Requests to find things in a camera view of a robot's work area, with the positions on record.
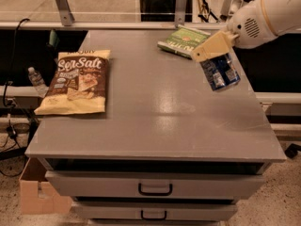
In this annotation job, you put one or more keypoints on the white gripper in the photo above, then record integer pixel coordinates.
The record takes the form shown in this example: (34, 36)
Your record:
(247, 24)

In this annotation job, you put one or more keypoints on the blue pepsi can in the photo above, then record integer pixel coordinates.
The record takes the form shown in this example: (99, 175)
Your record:
(220, 72)

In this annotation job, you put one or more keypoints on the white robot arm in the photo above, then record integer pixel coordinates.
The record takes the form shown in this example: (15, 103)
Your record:
(283, 16)

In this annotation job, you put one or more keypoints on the green snack packet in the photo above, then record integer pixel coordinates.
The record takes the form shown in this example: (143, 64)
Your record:
(183, 41)

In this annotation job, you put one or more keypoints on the grey drawer cabinet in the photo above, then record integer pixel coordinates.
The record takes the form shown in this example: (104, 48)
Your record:
(161, 116)

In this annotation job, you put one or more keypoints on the black chair base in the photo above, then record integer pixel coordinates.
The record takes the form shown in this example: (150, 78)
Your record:
(293, 150)

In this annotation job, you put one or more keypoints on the sea salt chips bag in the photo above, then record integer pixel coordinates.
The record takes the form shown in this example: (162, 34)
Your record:
(79, 84)

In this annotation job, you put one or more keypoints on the clear plastic water bottle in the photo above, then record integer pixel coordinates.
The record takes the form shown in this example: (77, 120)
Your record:
(37, 81)

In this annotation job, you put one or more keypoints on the top grey drawer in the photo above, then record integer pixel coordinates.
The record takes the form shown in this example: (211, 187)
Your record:
(154, 185)

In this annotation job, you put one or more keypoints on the grey drawer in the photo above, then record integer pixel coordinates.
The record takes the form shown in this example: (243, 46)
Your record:
(154, 211)
(154, 185)

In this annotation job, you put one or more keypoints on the cardboard box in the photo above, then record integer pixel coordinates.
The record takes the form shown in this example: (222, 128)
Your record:
(37, 196)

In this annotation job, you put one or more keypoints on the middle metal railing bracket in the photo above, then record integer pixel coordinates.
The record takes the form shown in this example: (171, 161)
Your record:
(179, 15)

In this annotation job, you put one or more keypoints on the metal railing bracket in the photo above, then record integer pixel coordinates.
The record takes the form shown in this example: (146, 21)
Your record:
(179, 15)
(65, 14)

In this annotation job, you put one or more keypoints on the left metal railing bracket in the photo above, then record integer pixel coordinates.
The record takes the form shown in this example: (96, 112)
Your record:
(65, 14)

